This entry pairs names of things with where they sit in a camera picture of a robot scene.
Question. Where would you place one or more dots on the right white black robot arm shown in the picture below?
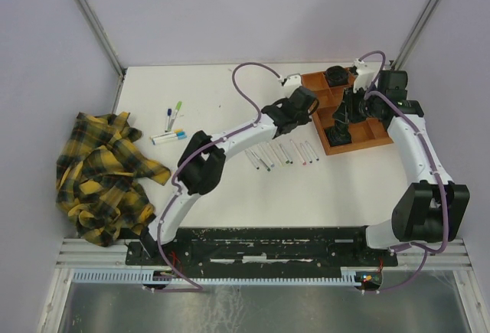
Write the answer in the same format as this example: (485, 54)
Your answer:
(430, 211)

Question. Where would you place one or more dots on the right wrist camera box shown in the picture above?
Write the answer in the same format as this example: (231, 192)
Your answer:
(363, 76)

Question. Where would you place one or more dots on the yellow capped highlighter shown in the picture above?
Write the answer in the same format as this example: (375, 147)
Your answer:
(165, 134)

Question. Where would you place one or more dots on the dark green rolled sock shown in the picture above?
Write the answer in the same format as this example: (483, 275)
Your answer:
(338, 134)

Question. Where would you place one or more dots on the orange compartment tray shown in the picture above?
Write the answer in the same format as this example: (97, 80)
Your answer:
(364, 135)

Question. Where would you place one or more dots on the left aluminium frame post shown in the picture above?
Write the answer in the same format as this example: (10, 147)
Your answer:
(100, 35)

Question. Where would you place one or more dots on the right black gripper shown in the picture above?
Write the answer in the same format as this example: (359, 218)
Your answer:
(345, 112)

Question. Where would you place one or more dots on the aluminium frame post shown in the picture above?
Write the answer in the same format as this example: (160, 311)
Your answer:
(100, 35)
(422, 20)

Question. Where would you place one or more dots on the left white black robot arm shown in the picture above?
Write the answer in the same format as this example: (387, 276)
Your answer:
(201, 165)

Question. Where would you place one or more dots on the white cable duct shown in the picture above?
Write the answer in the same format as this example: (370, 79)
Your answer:
(157, 277)

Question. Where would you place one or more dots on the yellow plaid cloth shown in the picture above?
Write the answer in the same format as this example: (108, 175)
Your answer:
(97, 178)

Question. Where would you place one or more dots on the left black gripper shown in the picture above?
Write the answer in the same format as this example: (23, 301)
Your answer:
(304, 119)

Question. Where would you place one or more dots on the pastel purple highlighter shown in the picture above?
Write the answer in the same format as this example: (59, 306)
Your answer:
(269, 161)

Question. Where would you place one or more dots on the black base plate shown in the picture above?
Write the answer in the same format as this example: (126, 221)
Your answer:
(272, 251)

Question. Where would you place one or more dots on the black rolled sock top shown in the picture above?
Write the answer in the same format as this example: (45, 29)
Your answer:
(336, 76)

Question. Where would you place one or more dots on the right aluminium frame post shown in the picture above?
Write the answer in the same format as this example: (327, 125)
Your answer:
(422, 20)

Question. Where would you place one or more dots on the black marker pen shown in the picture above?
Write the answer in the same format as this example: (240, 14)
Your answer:
(252, 159)

